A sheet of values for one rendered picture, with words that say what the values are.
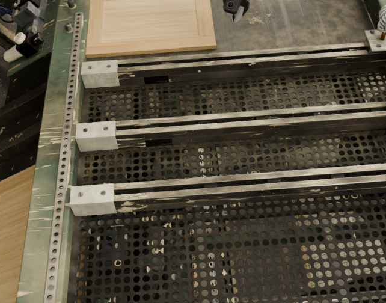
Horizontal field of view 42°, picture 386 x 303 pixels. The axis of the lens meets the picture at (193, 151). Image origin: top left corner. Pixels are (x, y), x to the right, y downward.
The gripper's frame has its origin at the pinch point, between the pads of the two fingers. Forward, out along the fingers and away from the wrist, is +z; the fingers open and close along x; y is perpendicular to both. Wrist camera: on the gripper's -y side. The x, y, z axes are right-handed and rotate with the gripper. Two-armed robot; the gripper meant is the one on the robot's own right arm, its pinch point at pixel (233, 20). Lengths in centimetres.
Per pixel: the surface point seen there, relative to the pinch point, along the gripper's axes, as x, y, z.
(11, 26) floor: 148, 29, 97
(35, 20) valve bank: 73, -19, 17
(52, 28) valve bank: 65, -19, 17
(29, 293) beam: 10, -107, 7
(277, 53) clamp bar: -17.3, 0.9, 8.8
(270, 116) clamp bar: -25.4, -26.6, 7.1
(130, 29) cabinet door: 39.9, -4.6, 18.7
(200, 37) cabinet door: 12.9, 1.9, 16.3
